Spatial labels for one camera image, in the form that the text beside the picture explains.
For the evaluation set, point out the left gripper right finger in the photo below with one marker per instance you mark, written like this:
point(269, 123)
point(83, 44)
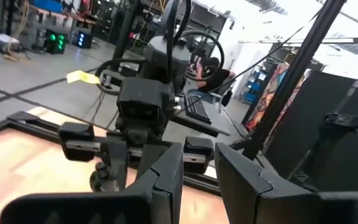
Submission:
point(244, 199)

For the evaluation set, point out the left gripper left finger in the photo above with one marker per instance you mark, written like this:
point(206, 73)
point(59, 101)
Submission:
point(163, 193)

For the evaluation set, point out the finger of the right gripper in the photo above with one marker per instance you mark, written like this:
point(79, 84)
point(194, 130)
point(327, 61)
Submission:
point(117, 161)
point(148, 155)

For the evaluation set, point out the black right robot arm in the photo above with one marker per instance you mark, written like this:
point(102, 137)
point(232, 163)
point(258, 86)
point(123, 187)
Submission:
point(166, 56)

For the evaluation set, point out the black side desk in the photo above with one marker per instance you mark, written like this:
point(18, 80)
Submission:
point(197, 127)

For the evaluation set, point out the black keyboard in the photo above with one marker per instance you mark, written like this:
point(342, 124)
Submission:
point(197, 110)

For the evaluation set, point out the person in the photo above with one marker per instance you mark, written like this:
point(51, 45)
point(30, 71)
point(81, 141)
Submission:
point(214, 79)

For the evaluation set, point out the colourful printed banner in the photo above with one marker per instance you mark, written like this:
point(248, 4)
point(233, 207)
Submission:
point(264, 99)

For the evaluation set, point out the black box with green lights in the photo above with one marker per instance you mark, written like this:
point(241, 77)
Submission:
point(54, 42)

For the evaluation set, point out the black box with blue lights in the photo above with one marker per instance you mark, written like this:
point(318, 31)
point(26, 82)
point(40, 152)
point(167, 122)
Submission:
point(82, 39)

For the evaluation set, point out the blue storage shelf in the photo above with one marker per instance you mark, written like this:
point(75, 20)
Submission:
point(253, 90)

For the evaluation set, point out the white flat box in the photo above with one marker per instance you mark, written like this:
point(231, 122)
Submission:
point(3, 40)

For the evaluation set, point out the black partition panel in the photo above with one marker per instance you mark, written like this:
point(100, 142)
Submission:
point(322, 93)

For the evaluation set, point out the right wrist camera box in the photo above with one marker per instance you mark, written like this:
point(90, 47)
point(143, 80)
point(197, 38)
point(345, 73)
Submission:
point(141, 99)

